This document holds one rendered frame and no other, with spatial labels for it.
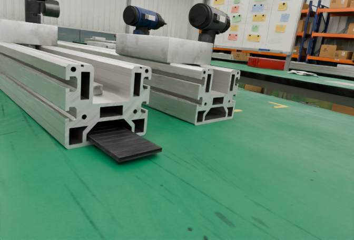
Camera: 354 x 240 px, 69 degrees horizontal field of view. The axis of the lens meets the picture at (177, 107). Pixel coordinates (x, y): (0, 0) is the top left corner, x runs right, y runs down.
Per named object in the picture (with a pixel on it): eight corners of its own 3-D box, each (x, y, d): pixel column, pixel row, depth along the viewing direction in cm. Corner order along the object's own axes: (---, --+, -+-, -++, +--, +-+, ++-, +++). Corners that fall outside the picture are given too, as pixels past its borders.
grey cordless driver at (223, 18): (175, 90, 67) (185, 1, 62) (209, 86, 84) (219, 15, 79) (201, 96, 64) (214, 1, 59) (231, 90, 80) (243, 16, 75)
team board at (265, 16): (187, 103, 427) (203, -24, 383) (209, 102, 457) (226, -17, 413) (265, 133, 312) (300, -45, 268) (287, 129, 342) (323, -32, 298)
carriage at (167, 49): (114, 67, 53) (116, 32, 52) (156, 68, 61) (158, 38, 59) (165, 79, 42) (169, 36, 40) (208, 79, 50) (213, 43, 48)
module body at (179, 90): (33, 62, 94) (33, 38, 92) (61, 63, 101) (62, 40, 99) (194, 125, 39) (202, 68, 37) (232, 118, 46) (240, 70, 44)
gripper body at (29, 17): (49, 33, 109) (48, 15, 107) (21, 31, 102) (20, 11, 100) (43, 33, 114) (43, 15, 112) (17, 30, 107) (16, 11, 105)
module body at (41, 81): (-34, 59, 81) (-36, 31, 79) (4, 61, 88) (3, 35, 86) (65, 149, 26) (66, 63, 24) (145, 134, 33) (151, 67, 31)
